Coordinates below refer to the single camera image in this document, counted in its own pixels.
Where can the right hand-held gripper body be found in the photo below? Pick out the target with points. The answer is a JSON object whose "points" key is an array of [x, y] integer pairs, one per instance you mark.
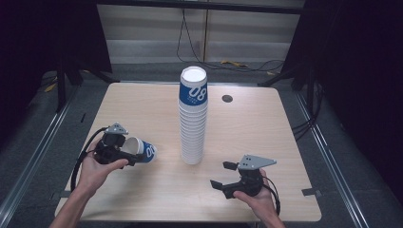
{"points": [[252, 180]]}

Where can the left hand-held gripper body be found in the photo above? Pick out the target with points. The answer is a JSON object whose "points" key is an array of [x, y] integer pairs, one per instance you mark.
{"points": [[109, 152]]}

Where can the blue and white paper cup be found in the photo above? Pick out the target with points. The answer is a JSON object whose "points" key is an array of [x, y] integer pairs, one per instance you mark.
{"points": [[146, 151]]}

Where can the stack of white paper cups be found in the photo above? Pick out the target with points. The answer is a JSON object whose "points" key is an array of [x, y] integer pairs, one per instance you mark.
{"points": [[192, 133]]}

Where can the person's right hand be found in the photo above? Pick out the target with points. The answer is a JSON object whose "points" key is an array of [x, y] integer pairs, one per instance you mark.
{"points": [[261, 204]]}

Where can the person's left hand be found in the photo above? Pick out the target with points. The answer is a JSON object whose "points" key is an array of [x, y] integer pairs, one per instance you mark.
{"points": [[93, 174]]}

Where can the grey tape strip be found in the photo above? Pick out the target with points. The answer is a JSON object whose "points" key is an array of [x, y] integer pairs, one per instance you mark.
{"points": [[65, 193], [312, 192]]}

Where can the dark round table grommet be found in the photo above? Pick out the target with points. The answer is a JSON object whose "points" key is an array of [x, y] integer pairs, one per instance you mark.
{"points": [[227, 98]]}

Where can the black metal stand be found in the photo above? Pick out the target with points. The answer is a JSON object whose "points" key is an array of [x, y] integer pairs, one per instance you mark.
{"points": [[61, 88]]}

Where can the yellow floor tape piece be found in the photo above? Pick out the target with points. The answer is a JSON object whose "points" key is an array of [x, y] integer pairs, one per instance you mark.
{"points": [[50, 87], [234, 63]]}

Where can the dark curtain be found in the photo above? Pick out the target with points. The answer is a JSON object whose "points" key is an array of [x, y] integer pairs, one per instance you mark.
{"points": [[358, 63], [47, 38]]}

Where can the black overhead bar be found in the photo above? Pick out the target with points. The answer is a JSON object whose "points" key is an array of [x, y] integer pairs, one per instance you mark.
{"points": [[202, 5]]}

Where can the metal floor rail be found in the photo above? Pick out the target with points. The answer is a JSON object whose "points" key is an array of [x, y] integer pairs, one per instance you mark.
{"points": [[329, 152], [34, 152]]}

